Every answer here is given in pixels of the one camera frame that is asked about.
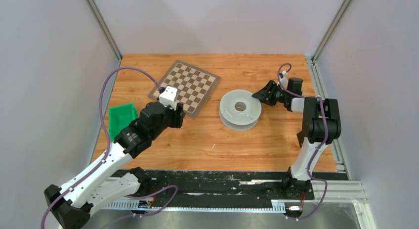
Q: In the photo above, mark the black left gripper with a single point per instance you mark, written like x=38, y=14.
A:
x=178, y=115

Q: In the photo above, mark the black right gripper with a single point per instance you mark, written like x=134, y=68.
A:
x=264, y=95

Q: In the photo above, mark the white perforated filament spool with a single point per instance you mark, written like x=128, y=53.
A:
x=239, y=111

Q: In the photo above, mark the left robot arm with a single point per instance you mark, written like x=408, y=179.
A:
x=74, y=202

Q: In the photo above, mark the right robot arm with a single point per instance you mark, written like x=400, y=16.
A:
x=320, y=126

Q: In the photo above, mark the wooden chessboard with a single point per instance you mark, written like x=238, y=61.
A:
x=195, y=85

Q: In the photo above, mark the green plastic bin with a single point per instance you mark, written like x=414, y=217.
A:
x=120, y=117

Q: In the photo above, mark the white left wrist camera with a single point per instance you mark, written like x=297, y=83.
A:
x=168, y=97

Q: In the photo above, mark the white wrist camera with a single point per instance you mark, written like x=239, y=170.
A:
x=283, y=79
x=168, y=97

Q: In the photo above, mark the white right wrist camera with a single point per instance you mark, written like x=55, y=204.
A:
x=283, y=79

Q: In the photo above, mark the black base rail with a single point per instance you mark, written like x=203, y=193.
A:
x=215, y=189

